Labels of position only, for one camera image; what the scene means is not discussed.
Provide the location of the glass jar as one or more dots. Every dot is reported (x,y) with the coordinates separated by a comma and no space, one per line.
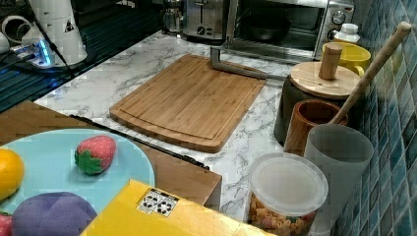
(172,15)

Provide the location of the yellow mug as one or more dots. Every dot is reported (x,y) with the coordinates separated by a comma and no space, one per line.
(353,57)

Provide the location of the yellow box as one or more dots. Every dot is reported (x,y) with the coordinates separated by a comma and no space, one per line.
(141,210)

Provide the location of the purple toy fruit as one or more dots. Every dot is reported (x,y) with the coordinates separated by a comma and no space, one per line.
(52,214)

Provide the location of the clear pasta container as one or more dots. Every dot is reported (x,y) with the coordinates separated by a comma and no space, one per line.
(285,192)

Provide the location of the black pan in oven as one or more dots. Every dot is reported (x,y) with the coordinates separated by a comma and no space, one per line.
(264,28)

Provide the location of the red toy fruit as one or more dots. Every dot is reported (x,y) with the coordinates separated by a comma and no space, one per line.
(5,224)

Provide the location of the white lidded bottle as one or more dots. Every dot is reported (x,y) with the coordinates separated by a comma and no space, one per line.
(348,33)

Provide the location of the toy strawberry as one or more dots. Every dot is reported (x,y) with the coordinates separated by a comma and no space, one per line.
(94,155)

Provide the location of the toy orange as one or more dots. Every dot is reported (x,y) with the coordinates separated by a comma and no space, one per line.
(12,172)

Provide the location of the silver toaster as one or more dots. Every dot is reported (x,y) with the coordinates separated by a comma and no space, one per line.
(206,18)

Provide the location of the grey plastic cup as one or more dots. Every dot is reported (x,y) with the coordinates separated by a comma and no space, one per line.
(342,154)

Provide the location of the silver toaster oven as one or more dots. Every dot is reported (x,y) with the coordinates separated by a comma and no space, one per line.
(313,24)

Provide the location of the dark canister with wooden lid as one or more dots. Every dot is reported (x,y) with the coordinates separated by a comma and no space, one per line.
(304,83)

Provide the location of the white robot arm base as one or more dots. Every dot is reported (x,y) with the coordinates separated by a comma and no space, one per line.
(54,36)

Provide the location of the white mug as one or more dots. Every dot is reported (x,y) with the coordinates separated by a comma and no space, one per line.
(15,27)

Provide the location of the wooden board under plate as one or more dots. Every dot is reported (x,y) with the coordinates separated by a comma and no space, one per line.
(175,173)

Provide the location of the wooden rolling pin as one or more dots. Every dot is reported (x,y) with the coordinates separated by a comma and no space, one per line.
(402,30)

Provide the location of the light blue plate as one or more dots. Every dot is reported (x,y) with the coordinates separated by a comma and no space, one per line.
(49,160)

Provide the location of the bamboo cutting board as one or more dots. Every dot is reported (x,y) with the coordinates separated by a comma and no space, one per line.
(188,104)

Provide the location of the brown wooden utensil cup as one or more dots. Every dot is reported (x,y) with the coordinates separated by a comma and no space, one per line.
(306,114)

